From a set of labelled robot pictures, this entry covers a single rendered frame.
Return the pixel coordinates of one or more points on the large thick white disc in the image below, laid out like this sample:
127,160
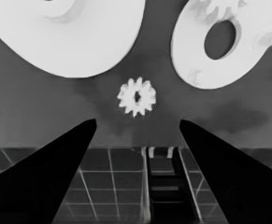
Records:
79,46

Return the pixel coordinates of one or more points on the dark robot body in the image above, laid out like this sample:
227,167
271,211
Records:
165,199

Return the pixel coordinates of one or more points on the small white toothed gear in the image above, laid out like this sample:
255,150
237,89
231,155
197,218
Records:
128,98
218,7

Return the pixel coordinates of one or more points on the white round carrier with pins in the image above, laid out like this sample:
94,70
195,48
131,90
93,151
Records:
229,73

